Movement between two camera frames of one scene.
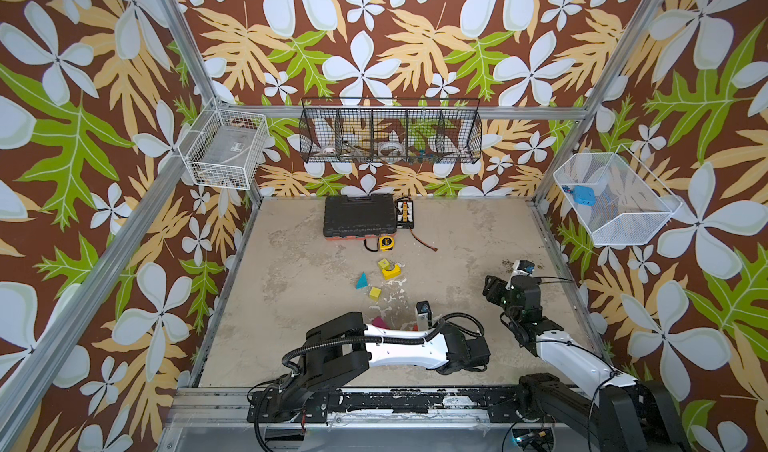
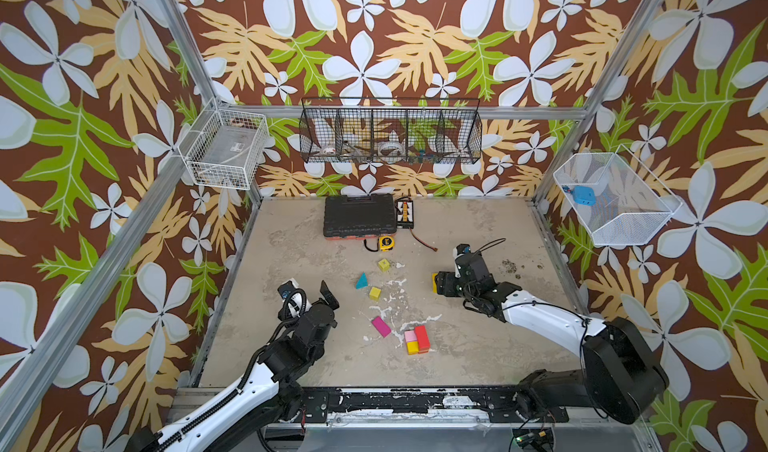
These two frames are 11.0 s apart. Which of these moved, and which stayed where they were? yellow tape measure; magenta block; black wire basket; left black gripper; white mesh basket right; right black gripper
Moved: left black gripper; right black gripper
Stayed: white mesh basket right; yellow tape measure; black wire basket; magenta block
